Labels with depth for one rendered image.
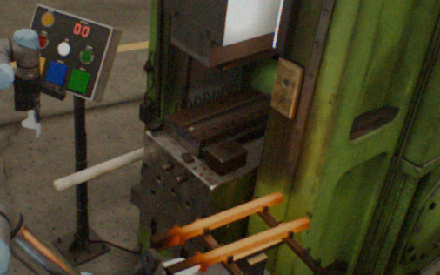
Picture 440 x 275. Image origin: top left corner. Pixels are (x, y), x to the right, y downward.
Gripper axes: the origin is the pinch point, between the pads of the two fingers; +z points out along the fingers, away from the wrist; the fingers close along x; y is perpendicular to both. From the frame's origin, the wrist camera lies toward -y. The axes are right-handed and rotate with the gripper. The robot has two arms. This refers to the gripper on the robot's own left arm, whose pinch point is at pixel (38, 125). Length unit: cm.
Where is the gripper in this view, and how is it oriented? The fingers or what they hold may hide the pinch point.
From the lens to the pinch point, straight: 222.7
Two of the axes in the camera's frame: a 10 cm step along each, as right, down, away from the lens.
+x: 2.6, 5.7, -7.8
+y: -9.6, 0.6, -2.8
